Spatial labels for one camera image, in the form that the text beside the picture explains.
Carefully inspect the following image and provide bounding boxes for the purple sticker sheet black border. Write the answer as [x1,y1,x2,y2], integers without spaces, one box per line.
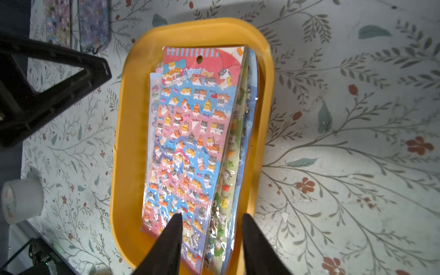
[78,0,110,55]

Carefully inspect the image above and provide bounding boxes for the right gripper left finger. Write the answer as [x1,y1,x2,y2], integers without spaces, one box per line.
[132,214,183,275]

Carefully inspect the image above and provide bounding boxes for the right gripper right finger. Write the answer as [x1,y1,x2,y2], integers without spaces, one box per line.
[241,214,291,275]

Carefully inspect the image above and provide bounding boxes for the pink cat sticker sheet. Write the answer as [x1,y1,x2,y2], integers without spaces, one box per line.
[44,0,71,48]

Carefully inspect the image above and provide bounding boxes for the blue sticker sheet in tray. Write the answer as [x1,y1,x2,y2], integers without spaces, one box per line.
[221,49,259,275]

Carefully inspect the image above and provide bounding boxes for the white tape roll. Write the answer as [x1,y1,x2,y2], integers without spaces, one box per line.
[1,178,44,225]

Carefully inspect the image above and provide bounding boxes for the pale blue jewel sticker sheet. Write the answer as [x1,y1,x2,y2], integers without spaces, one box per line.
[146,72,162,184]

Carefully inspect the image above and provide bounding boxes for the yellow storage tray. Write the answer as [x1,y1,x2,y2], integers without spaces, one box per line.
[110,18,275,268]

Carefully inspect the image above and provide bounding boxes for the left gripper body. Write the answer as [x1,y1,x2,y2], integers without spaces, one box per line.
[1,33,112,148]

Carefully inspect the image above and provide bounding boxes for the green dinosaur sticker sheet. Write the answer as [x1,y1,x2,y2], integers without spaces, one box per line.
[204,61,249,275]

